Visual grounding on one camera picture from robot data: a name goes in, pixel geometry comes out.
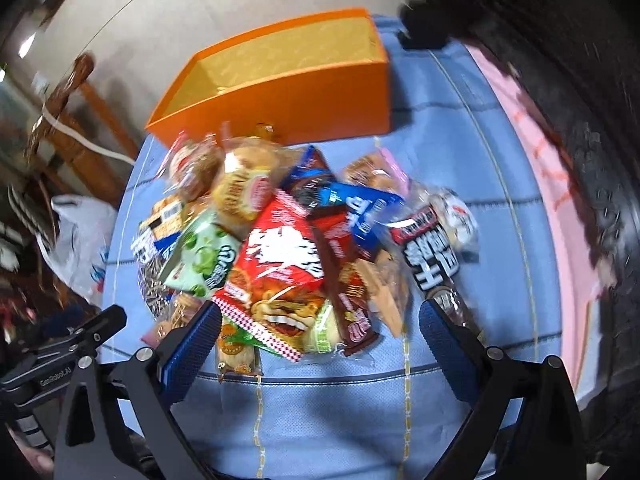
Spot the orange storage box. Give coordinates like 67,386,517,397
145,8,392,145

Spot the yellow bread bag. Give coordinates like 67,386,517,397
209,136,302,240

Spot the large red chip bag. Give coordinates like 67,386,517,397
213,190,324,362

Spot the blue quilted tablecloth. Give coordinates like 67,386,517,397
100,9,598,479

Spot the pink cookie bag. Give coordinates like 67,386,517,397
341,148,409,197

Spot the clear bag brown pastry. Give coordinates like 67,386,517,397
160,131,224,203

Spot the brown chocolate bar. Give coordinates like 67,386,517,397
307,205,378,356

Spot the wooden chair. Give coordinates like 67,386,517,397
25,51,139,206

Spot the white plastic bag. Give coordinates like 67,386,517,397
37,195,117,307

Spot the green pea snack bag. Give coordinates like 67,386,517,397
158,209,241,300

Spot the blue brown cookie pack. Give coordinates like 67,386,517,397
280,145,336,209

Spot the black white label snack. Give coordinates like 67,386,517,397
383,181,482,335

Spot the sunflower seed bag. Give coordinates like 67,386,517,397
130,194,183,321

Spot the brown wafer pack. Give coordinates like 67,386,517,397
355,249,409,338

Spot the white power cable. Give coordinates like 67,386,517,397
41,109,137,166

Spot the pink cloth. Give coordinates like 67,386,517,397
465,44,615,408

